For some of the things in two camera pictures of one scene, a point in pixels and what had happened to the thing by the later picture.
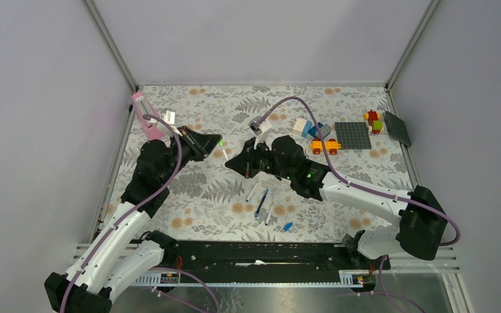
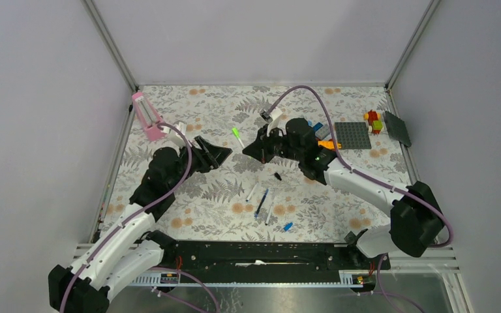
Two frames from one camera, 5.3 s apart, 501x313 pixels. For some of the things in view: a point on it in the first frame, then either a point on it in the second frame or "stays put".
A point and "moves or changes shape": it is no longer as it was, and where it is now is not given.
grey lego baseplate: x=353 y=135 stays put
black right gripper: x=244 y=163 → x=259 y=150
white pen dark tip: x=269 y=214 stays put
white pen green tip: x=221 y=144 moves or changes shape
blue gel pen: x=256 y=214 stays put
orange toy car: x=331 y=145 stays put
